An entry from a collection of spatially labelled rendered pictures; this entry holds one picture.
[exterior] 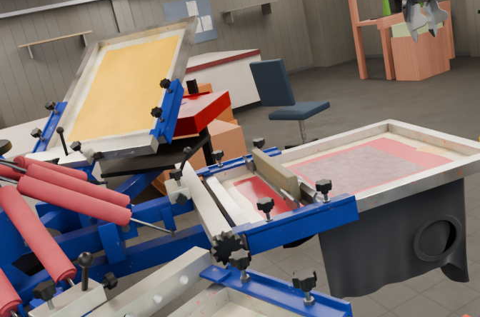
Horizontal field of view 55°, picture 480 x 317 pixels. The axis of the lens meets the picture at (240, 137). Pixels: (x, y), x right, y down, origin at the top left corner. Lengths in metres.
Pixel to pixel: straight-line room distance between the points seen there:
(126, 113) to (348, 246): 1.10
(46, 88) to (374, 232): 8.47
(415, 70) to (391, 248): 6.27
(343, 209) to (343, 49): 10.00
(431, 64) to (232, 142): 4.14
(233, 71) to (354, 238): 6.37
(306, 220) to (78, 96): 1.42
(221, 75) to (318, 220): 6.41
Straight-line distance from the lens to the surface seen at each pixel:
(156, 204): 1.38
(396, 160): 1.59
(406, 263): 1.53
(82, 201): 1.31
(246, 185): 1.60
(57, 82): 9.47
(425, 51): 7.69
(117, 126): 2.00
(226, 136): 4.51
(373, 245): 1.42
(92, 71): 2.42
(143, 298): 0.96
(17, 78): 9.45
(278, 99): 4.67
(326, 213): 1.21
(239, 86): 7.65
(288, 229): 1.19
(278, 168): 1.36
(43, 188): 1.31
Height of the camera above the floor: 1.50
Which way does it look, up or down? 14 degrees down
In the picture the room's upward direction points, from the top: 13 degrees counter-clockwise
